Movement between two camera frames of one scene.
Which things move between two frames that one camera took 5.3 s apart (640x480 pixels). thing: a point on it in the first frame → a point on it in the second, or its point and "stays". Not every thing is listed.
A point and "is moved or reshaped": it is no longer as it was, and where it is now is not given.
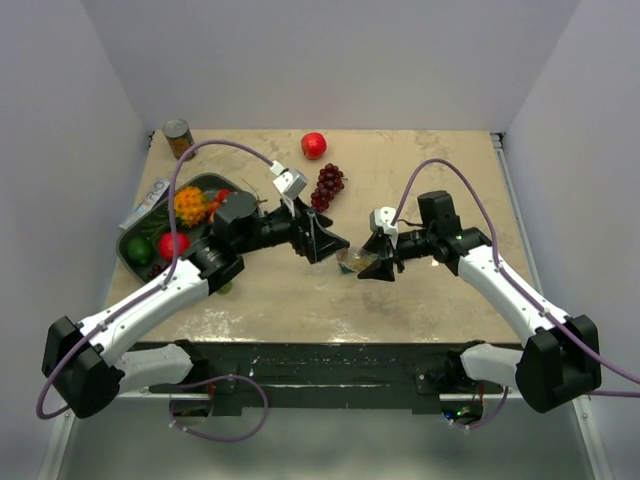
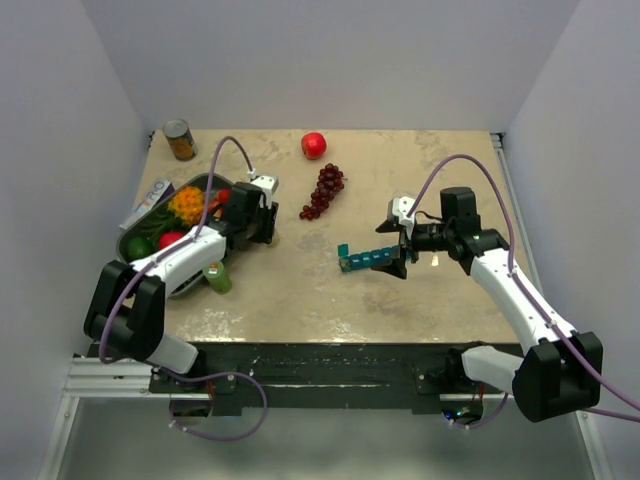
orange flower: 190,205 stays
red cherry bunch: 219,199 stays
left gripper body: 303,242 → 265,220
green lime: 139,250 stays
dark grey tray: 144,248 stays
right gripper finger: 378,242 → 391,225
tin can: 179,138 stays
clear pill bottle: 355,257 is moved or reshaped
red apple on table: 313,145 stays
